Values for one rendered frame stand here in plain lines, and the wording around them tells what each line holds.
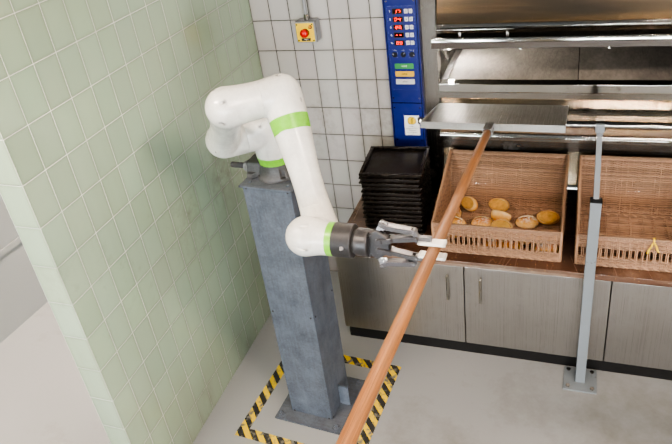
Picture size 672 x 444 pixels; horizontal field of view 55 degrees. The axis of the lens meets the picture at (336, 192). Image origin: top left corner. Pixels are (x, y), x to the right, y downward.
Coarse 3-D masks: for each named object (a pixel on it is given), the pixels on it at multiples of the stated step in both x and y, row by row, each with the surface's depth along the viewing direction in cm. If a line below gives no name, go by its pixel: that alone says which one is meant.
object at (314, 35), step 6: (300, 18) 308; (312, 18) 305; (318, 18) 306; (300, 24) 303; (306, 24) 302; (312, 24) 301; (318, 24) 306; (300, 30) 305; (312, 30) 303; (318, 30) 306; (300, 36) 306; (312, 36) 304; (318, 36) 307; (300, 42) 308; (306, 42) 307
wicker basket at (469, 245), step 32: (448, 160) 312; (480, 160) 313; (512, 160) 307; (544, 160) 303; (448, 192) 318; (480, 192) 317; (512, 192) 312; (544, 192) 307; (512, 224) 301; (544, 224) 298; (512, 256) 281; (544, 256) 276
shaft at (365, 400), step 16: (480, 144) 229; (464, 176) 203; (464, 192) 195; (448, 208) 183; (448, 224) 175; (432, 256) 159; (416, 272) 153; (416, 288) 145; (416, 304) 142; (400, 320) 134; (400, 336) 131; (384, 352) 125; (384, 368) 122; (368, 384) 117; (368, 400) 114; (352, 416) 110; (352, 432) 107
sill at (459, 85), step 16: (448, 80) 306; (464, 80) 304; (480, 80) 301; (496, 80) 299; (512, 80) 297; (528, 80) 294; (544, 80) 292; (560, 80) 290; (576, 80) 288; (592, 80) 286; (608, 80) 284; (624, 80) 282; (640, 80) 280; (656, 80) 277
